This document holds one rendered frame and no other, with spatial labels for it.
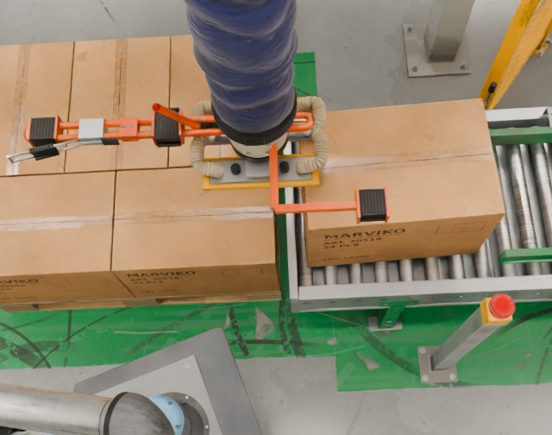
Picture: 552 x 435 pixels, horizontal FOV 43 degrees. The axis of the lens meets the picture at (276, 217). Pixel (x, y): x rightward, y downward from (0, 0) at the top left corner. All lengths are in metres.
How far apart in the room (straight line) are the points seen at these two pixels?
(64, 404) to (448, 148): 1.38
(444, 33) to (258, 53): 1.96
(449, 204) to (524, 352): 1.09
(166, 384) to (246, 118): 0.91
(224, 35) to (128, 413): 0.75
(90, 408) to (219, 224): 1.26
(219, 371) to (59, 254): 0.80
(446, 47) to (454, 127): 1.19
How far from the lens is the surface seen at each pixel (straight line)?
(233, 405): 2.21
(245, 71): 1.53
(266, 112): 1.72
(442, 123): 2.29
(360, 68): 3.49
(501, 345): 3.09
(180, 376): 2.22
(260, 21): 1.40
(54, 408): 1.50
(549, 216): 2.70
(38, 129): 2.07
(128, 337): 3.08
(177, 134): 1.96
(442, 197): 2.18
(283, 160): 2.02
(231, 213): 2.58
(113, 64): 2.96
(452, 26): 3.31
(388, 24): 3.65
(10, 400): 1.57
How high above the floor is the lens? 2.93
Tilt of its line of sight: 69 degrees down
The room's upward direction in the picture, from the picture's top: 7 degrees counter-clockwise
